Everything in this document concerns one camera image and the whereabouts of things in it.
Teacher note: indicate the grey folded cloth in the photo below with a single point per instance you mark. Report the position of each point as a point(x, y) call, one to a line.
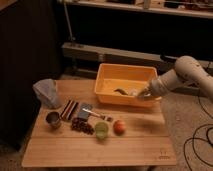
point(46, 92)

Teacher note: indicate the grey blue block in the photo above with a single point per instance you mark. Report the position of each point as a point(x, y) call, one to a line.
point(82, 114)

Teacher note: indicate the dark green object in tray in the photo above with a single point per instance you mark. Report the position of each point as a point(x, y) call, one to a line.
point(121, 91)

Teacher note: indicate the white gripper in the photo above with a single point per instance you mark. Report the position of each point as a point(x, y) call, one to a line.
point(152, 90)

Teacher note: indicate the orange plastic tray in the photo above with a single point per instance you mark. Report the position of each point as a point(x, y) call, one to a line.
point(131, 78)

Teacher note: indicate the metal shelf beam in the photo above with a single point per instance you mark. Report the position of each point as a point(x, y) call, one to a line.
point(86, 59)

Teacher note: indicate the striped brown box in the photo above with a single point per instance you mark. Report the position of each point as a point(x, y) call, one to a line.
point(68, 110)

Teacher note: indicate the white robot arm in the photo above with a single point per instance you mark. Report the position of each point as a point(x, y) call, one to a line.
point(187, 70)

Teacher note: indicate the orange fruit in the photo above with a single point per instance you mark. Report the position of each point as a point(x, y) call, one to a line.
point(119, 127)

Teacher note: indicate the metal cup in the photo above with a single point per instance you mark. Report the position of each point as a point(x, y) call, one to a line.
point(53, 119)

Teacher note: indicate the upper shelf with clutter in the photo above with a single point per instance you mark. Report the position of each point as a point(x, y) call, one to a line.
point(151, 6)

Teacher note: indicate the metal stand pole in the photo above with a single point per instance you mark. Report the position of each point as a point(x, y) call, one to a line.
point(72, 38)

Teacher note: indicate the pile of brown nuts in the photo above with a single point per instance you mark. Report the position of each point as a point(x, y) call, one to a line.
point(81, 126)

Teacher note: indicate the knife with brown handle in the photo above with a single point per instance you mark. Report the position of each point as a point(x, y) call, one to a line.
point(103, 117)

